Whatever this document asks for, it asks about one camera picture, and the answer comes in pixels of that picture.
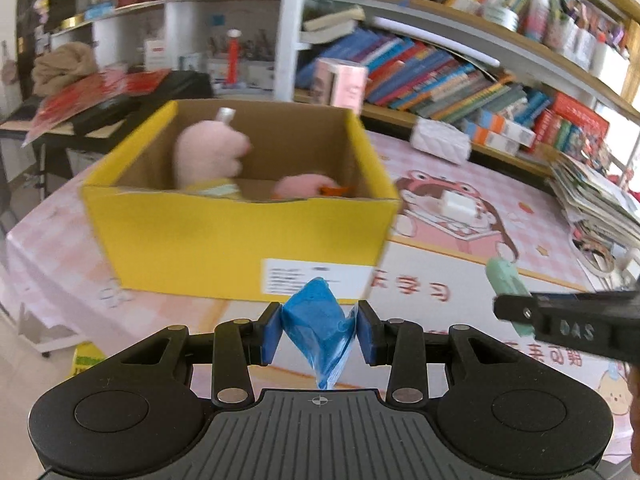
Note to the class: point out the white quilted pearl purse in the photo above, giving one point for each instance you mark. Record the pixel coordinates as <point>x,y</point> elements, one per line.
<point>441,140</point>

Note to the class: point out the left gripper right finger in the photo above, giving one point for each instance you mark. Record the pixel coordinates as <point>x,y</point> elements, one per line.
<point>400,345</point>

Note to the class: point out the pink plush pig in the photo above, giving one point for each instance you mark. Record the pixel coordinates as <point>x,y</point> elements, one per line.
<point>305,186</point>

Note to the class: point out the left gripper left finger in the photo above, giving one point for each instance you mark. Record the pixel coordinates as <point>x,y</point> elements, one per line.
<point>239,344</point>

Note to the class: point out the beige crumpled cloth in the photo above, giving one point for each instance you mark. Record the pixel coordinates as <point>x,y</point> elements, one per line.
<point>61,67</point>

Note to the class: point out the white pen holder box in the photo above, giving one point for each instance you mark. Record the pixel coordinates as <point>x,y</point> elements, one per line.
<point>250,75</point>

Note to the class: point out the red dictionary book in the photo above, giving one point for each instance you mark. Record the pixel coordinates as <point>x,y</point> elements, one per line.
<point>568,127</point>

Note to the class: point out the orange blue white box upper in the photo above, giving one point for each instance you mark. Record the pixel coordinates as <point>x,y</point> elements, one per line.
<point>508,128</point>

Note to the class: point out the pink box with stickers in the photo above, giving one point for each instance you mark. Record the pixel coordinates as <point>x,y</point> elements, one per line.
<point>339,83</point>

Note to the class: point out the big pink plush toy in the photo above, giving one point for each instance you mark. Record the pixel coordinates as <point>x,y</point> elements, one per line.
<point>208,156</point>

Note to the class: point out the stack of papers and notebooks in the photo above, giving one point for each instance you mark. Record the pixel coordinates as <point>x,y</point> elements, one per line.
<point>604,218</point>

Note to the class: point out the black electronic keyboard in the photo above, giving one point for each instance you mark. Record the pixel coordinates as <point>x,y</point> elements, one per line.
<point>101,128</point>

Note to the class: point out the red plastic bag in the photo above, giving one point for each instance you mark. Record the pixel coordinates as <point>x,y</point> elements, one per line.
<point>88,93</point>

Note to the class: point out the white charger block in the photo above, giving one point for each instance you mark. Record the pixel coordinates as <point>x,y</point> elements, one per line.
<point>457,207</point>

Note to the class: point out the blue plastic bag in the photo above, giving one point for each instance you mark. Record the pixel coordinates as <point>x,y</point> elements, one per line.
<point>320,329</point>

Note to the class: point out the red figurine bottle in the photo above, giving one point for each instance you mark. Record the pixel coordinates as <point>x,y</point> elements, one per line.
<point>233,56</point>

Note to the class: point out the pink checkered tablecloth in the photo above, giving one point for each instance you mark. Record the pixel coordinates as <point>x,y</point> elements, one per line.
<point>61,276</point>

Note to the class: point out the orange blue white box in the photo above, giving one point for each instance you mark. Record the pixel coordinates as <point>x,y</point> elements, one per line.
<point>489,139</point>
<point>508,128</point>

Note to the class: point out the yellow cardboard box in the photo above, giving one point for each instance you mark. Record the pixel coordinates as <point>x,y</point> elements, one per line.
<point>160,239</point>

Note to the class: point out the mint green case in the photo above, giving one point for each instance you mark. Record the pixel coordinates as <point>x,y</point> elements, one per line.
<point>510,289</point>

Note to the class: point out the orange blue white box lower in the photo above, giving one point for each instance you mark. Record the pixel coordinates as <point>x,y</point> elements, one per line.
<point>489,139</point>

